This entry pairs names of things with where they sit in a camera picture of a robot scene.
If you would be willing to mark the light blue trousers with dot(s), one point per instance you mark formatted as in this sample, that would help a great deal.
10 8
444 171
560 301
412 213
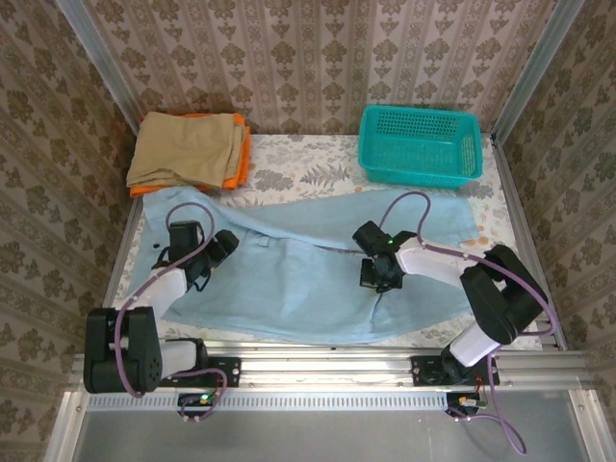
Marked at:
289 289

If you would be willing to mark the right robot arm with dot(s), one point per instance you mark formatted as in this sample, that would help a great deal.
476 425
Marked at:
433 262

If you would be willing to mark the orange folded trousers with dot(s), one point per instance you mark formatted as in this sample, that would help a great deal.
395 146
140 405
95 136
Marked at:
244 159

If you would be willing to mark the beige folded trousers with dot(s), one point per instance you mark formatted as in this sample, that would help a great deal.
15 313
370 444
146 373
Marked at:
183 149

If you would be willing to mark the teal plastic basket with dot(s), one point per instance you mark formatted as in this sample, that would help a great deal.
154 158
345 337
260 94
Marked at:
414 159

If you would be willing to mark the floral tablecloth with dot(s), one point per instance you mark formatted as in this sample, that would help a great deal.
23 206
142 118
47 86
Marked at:
308 163

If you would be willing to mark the circuit board with green light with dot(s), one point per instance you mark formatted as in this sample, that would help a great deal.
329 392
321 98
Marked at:
202 398

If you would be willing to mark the circuit board with yellow connector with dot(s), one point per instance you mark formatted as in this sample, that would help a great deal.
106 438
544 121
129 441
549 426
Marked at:
464 402

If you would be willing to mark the grey metal panel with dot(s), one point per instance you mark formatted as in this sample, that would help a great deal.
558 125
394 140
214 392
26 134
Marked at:
313 438

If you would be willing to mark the aluminium table side rail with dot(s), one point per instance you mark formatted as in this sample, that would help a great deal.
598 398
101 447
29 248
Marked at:
515 192
119 255

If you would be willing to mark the aluminium mounting rail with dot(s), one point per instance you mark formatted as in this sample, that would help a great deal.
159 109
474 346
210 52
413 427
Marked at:
327 366

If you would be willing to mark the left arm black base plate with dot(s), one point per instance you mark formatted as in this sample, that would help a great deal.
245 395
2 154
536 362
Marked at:
231 370

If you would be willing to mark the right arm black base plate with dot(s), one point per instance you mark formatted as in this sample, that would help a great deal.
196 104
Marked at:
423 373

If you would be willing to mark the aluminium frame post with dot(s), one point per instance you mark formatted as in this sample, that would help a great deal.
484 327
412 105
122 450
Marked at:
538 65
65 430
96 62
591 430

